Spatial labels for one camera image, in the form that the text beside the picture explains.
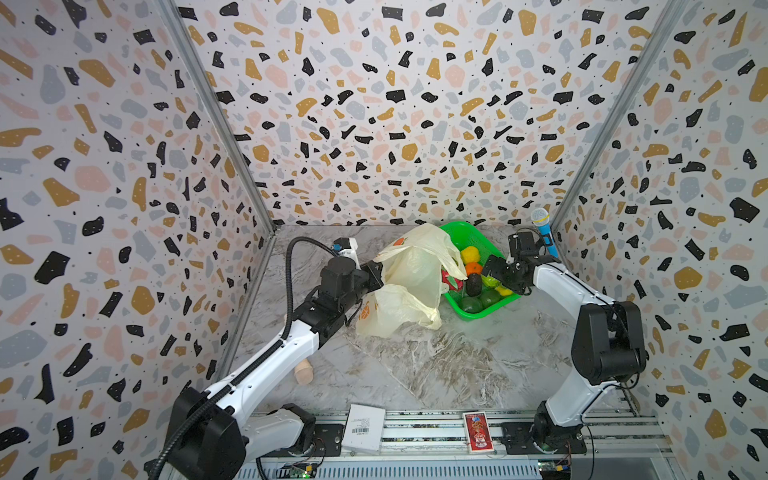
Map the dark avocado toy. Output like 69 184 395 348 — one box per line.
464 273 484 297

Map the cream plastic bag orange print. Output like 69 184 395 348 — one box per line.
356 224 466 338

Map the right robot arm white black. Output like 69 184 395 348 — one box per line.
483 230 646 455

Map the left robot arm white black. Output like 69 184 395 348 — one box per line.
149 256 383 479

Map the light green toy apple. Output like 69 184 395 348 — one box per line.
481 275 501 288

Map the dark green toy vegetable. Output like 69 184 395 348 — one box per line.
458 289 504 314

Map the orange toy fruit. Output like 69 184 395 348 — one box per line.
465 262 483 276

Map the yellow toy fruit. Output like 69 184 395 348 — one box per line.
460 246 481 265

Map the blue toy microphone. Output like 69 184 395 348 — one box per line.
531 208 559 258

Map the red dragon fruit toy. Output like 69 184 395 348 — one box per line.
441 270 461 291

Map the green plastic basket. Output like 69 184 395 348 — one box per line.
441 221 519 321

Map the wooden rolling pin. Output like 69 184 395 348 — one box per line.
293 359 314 386

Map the white cardboard box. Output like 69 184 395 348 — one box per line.
341 404 386 454

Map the red card pack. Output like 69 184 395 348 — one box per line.
462 411 495 454

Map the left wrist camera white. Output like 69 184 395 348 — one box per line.
333 237 360 268

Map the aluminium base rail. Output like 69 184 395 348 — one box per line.
235 409 685 479

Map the black corrugated cable hose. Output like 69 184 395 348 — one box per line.
148 236 340 480

